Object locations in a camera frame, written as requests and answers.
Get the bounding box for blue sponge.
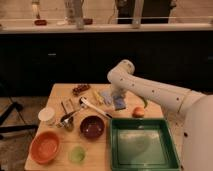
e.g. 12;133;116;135
113;98;126;110

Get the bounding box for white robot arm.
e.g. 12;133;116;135
107;59;213;171

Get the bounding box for green plastic tray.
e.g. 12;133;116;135
109;118;181;171

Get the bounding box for yellow corn piece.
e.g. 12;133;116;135
92;90;103;105

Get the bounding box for green chili pepper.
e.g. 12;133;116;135
140;97;148;108

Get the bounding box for orange tomato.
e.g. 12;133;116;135
132;107;145;118

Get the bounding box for dark red bowl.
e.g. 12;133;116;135
80;116;105;140

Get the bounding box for small cardboard box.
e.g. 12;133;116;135
61;99;74;114

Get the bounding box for small green cup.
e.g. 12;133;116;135
69;146;86;163

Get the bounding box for orange bowl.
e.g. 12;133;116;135
29;131;60;164

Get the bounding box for red dish on counter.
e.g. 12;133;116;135
34;20;47;26

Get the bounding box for black chair base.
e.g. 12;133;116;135
0;102;38;135

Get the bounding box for white handled kitchen tool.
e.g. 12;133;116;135
79;97;111;118

